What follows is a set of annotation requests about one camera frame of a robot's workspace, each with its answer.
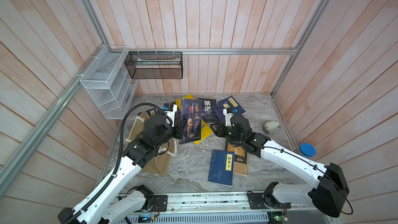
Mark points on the clear jar blue lid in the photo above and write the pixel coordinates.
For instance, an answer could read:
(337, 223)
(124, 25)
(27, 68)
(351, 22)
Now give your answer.
(306, 150)

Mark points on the burlap canvas tote bag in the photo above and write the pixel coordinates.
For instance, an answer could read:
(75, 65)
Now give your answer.
(159, 164)

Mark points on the brown gold cover book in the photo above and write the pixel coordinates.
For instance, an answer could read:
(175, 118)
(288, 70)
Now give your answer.
(240, 158)

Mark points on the white wire mesh shelf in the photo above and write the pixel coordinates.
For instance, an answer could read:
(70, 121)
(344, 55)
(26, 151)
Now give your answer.
(108, 81)

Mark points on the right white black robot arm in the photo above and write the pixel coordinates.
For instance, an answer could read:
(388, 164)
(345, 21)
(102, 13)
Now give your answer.
(325, 187)

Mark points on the aluminium mounting rail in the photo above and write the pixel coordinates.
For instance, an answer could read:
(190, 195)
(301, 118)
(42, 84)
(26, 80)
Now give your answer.
(205, 203)

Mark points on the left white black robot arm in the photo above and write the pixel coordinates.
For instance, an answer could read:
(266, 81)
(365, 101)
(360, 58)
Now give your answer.
(130, 162)

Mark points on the yellow cartoon book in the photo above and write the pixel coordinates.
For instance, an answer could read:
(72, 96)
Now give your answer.
(205, 132)
(178, 102)

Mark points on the navy book yellow label middle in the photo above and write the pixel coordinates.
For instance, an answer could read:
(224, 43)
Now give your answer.
(218, 111)

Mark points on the black wire mesh basket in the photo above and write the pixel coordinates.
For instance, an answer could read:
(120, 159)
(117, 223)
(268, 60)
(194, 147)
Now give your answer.
(154, 65)

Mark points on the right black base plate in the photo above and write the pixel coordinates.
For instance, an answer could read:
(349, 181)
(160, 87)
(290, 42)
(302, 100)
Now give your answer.
(263, 201)

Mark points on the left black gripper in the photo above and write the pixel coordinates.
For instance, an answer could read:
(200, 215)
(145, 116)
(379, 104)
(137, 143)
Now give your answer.
(177, 127)

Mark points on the navy book far left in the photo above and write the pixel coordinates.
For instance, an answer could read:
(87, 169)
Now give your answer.
(153, 111)

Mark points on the yellow cartoon book front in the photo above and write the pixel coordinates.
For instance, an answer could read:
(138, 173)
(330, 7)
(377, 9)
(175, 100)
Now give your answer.
(205, 132)

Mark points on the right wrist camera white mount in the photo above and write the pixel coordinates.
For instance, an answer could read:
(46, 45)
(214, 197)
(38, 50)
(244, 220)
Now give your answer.
(228, 114)

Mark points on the black wolf title book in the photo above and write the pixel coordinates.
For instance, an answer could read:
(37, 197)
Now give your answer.
(207, 113)

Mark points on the blue hanfeizi book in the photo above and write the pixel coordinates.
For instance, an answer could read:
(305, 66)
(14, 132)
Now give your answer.
(221, 167)

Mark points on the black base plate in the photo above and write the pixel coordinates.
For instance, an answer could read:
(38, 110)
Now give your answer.
(156, 203)
(263, 201)

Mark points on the navy book far right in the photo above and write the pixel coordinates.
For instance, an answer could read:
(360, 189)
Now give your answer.
(231, 102)

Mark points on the dark old man book front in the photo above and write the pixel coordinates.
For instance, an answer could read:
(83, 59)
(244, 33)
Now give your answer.
(191, 121)

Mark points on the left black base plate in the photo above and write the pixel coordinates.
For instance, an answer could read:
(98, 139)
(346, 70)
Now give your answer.
(156, 203)

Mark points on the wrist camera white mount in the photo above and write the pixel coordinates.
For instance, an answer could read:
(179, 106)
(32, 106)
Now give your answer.
(228, 114)
(170, 109)

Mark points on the yellow cartoon book rear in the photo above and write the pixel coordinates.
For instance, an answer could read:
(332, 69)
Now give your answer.
(178, 102)

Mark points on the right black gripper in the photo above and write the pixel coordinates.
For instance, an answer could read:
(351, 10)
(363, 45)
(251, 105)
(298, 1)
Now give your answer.
(220, 129)

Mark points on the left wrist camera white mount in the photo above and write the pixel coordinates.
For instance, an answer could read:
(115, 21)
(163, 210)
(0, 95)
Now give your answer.
(170, 109)

